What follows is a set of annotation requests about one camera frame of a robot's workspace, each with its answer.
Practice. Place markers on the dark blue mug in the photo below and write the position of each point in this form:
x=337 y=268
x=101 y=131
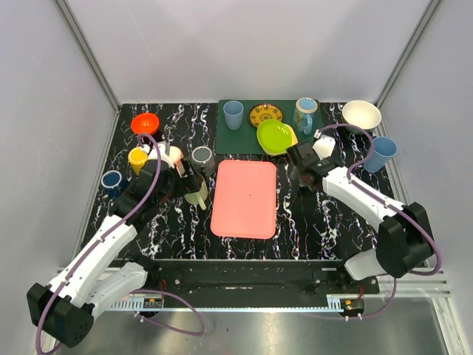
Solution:
x=113 y=183

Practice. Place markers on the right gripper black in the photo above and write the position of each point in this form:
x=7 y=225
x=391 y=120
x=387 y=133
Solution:
x=295 y=173

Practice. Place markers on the lime green plate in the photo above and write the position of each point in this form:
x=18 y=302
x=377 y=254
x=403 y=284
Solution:
x=264 y=134

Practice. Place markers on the dark grey glass mug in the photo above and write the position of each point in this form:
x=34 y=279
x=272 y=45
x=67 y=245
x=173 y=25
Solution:
x=203 y=161

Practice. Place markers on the orange bowl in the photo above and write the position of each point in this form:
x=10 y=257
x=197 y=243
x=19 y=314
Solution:
x=145 y=123

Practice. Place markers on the light blue cup right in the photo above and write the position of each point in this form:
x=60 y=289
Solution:
x=384 y=149

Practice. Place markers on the light blue patterned mug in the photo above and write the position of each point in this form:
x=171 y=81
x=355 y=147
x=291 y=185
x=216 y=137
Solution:
x=304 y=114

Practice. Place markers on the pink mug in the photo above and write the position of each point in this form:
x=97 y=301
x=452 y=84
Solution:
x=171 y=155

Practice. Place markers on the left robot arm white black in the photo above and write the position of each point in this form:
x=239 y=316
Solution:
x=66 y=307

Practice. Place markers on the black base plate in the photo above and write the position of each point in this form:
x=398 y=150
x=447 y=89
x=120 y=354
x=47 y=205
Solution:
x=255 y=283

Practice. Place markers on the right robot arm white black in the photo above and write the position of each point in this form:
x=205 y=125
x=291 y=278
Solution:
x=404 y=238

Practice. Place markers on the yellow plate under green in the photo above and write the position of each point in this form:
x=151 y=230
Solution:
x=294 y=140

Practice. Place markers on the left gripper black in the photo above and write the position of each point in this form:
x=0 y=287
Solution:
x=188 y=181

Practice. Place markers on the white bowl grey outside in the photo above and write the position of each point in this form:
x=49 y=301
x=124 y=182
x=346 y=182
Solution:
x=362 y=114

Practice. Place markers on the pink plastic tray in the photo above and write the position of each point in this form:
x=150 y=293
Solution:
x=245 y=200

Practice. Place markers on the light blue cup on mat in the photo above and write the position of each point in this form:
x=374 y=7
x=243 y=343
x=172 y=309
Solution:
x=233 y=112

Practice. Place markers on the yellow mug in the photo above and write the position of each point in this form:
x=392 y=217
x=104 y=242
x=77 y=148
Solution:
x=137 y=158

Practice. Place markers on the pale green mug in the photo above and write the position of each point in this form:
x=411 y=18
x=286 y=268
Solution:
x=198 y=198

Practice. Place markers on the yellow patterned small plate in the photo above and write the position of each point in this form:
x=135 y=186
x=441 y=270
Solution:
x=264 y=112

